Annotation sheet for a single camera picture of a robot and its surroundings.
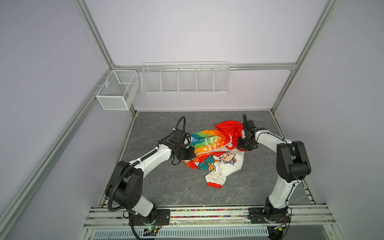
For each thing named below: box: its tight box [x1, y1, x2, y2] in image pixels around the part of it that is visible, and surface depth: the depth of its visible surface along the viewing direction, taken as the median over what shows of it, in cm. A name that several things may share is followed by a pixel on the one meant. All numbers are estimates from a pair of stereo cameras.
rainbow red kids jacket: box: [182, 120, 247, 189], surface depth 93 cm
